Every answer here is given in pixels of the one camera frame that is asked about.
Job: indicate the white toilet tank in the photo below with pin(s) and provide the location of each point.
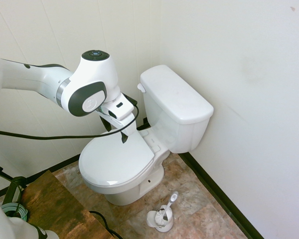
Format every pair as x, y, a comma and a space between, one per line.
179, 134

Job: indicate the white toilet tank lid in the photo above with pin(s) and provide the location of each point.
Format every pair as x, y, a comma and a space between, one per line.
174, 94

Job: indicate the white flush lever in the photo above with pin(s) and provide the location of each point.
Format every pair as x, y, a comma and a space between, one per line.
141, 87

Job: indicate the white toilet brush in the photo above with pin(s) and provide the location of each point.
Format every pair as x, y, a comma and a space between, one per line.
170, 204

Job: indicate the white toilet seat lid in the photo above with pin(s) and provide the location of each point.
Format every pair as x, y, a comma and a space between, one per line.
114, 161

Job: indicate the brown wooden table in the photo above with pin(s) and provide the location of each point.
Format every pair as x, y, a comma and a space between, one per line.
59, 209

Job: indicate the black clamp stand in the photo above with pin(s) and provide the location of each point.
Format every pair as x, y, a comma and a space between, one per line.
12, 186

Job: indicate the white toilet brush holder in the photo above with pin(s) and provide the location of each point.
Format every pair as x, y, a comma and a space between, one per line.
162, 225

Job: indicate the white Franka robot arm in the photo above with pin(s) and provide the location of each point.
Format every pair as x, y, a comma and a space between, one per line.
27, 77

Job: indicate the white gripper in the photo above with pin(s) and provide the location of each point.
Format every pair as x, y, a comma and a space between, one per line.
122, 110

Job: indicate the white toilet bowl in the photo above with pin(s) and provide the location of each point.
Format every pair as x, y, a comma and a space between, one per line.
139, 184

